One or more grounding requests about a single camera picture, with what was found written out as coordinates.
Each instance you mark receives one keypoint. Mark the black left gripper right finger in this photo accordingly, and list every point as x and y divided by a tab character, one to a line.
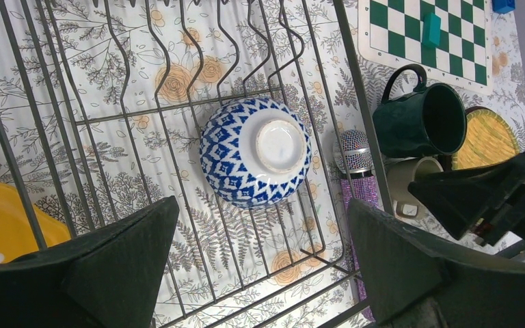
416	279

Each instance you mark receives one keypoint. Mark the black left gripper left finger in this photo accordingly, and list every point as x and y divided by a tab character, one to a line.
106	278

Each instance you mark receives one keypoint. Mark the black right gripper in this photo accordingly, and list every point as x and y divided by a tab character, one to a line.
457	200

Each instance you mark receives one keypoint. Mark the small beige cup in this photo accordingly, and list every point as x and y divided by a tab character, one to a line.
400	175

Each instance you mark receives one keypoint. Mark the green woven bamboo plate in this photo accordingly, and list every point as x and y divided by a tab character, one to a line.
489	140

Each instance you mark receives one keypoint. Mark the dark green mug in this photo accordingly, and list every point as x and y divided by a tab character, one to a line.
428	121

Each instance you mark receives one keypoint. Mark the purple glitter microphone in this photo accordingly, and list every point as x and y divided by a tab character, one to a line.
353	158

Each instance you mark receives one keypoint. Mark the yellow polka dot plate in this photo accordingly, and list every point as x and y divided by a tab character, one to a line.
4	222

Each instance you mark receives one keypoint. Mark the blue white patterned bowl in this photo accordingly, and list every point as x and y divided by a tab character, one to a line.
255	152

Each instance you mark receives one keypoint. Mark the floral table mat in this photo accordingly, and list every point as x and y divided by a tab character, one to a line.
108	68

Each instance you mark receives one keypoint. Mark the teal block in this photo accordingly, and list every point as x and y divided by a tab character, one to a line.
431	30

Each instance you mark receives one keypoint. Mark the green white chessboard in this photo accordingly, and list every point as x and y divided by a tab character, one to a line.
449	39

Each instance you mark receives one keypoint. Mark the red yellow blue toy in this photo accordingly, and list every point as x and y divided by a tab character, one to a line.
503	6

